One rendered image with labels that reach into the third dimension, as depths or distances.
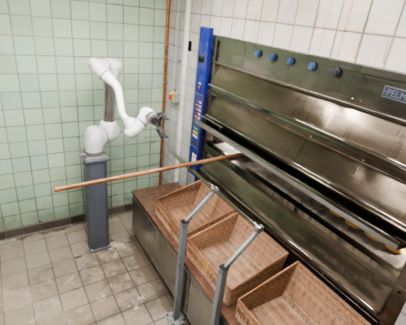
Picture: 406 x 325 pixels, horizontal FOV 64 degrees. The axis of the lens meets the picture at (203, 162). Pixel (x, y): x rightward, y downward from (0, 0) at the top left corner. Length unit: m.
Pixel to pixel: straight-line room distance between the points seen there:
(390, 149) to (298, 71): 0.71
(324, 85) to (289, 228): 0.95
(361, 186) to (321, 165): 0.26
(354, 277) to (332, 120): 0.88
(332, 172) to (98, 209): 2.14
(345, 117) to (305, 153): 0.34
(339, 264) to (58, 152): 2.66
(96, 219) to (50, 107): 1.12
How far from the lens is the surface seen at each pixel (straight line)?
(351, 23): 1.89
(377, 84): 1.80
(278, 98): 2.19
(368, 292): 2.06
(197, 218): 2.93
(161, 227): 2.80
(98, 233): 3.38
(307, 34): 2.05
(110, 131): 3.03
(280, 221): 2.33
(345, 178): 1.91
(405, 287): 1.93
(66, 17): 3.22
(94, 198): 3.15
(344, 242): 2.03
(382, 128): 1.79
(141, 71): 3.46
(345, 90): 1.89
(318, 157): 2.01
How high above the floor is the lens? 2.26
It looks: 25 degrees down
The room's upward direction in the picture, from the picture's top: 6 degrees clockwise
